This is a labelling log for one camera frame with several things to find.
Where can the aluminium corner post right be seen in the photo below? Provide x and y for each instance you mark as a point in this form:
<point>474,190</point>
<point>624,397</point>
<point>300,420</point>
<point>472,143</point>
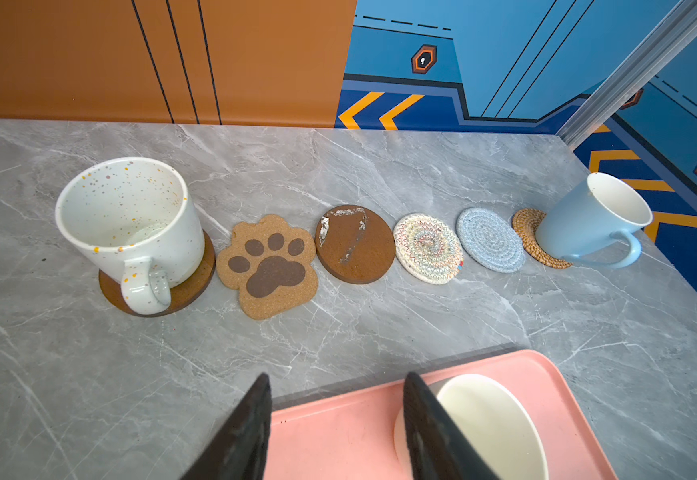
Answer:
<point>666,40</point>

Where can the white woven round coaster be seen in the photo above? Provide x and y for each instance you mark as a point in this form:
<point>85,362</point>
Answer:
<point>427,248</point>

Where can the tan wicker round coaster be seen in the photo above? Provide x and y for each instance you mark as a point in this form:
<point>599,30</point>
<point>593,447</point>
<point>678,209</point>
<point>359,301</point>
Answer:
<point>525,223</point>

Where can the paw shaped cork coaster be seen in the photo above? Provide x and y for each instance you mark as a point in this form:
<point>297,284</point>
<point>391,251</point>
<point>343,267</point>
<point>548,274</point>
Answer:
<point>269,264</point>

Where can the white mug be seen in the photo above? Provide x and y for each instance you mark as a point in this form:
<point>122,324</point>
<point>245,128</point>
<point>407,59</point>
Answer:
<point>493,421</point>
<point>134,219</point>

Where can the dark brown rimmed coaster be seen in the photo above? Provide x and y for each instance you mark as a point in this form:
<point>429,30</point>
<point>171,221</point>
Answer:
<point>354,244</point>

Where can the light blue mug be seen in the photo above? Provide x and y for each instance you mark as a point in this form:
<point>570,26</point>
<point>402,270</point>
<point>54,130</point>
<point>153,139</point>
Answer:
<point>599,211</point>

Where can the blue grey woven coaster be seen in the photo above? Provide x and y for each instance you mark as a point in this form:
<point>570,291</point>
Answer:
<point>490,240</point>

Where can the pink rectangular tray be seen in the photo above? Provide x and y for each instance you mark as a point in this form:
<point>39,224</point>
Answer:
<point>351,436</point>

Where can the plain brown round coaster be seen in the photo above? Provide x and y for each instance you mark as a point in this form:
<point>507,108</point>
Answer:
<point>182,295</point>

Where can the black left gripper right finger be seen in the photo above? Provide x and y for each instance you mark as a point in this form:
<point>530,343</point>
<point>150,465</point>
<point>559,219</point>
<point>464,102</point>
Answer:
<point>437,448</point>

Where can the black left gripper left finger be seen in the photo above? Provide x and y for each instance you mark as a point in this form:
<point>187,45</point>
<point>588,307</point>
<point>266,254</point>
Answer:
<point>239,449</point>

